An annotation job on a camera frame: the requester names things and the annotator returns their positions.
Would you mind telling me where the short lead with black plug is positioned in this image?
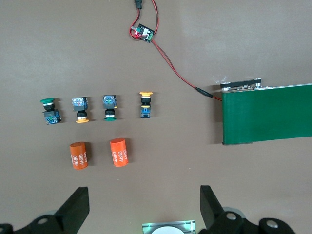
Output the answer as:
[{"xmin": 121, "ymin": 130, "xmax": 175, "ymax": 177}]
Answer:
[{"xmin": 128, "ymin": 0, "xmax": 144, "ymax": 39}]

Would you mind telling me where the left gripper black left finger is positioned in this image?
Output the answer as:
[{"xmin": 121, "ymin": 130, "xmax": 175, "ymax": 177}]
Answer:
[{"xmin": 0, "ymin": 186, "xmax": 90, "ymax": 234}]

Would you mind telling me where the small black circuit board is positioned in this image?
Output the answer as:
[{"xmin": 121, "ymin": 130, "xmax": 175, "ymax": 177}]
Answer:
[{"xmin": 132, "ymin": 23, "xmax": 156, "ymax": 44}]

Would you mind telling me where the green conveyor belt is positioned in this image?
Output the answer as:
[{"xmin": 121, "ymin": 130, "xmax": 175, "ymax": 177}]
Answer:
[{"xmin": 217, "ymin": 78, "xmax": 312, "ymax": 146}]

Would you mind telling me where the orange cylinder marked 4680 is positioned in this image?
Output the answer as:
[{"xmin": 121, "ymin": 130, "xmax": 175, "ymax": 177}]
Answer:
[
  {"xmin": 69, "ymin": 141, "xmax": 89, "ymax": 171},
  {"xmin": 110, "ymin": 138, "xmax": 129, "ymax": 168}
]

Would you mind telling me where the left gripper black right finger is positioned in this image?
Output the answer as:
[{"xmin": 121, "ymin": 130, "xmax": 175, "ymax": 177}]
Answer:
[{"xmin": 199, "ymin": 185, "xmax": 297, "ymax": 234}]

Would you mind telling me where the green mushroom push button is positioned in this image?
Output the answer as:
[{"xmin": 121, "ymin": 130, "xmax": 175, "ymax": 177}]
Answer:
[
  {"xmin": 101, "ymin": 95, "xmax": 118, "ymax": 122},
  {"xmin": 39, "ymin": 97, "xmax": 62, "ymax": 125}
]

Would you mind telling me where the long red black power lead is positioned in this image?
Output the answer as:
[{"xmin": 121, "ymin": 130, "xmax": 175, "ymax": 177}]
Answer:
[{"xmin": 150, "ymin": 0, "xmax": 161, "ymax": 37}]

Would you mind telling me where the yellow mushroom push button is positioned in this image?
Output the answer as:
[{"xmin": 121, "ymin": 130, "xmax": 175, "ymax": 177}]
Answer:
[
  {"xmin": 71, "ymin": 96, "xmax": 90, "ymax": 124},
  {"xmin": 139, "ymin": 91, "xmax": 154, "ymax": 119}
]

